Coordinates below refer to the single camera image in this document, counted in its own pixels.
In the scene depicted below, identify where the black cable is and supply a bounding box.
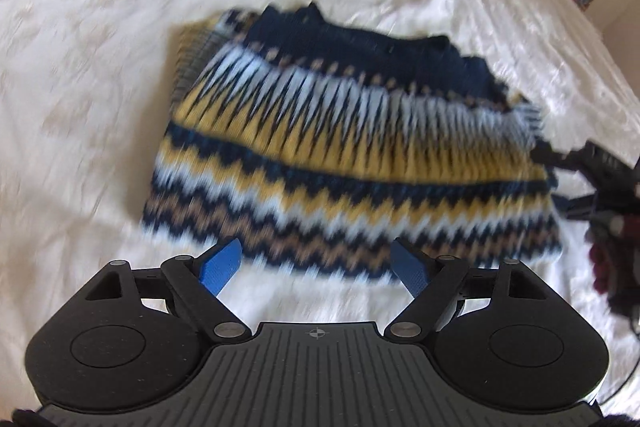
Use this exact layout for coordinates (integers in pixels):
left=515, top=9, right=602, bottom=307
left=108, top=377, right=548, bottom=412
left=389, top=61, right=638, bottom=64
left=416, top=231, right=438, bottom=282
left=596, top=365, right=640, bottom=405

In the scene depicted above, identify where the navy yellow patterned knit sweater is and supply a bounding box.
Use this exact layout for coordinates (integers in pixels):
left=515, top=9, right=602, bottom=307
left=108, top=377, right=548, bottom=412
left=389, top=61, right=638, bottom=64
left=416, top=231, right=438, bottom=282
left=141, top=4, right=561, bottom=280

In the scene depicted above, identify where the white floral bed duvet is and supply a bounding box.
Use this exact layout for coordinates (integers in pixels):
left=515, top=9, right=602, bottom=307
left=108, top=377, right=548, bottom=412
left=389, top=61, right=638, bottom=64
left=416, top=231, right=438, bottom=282
left=1, top=0, right=639, bottom=413

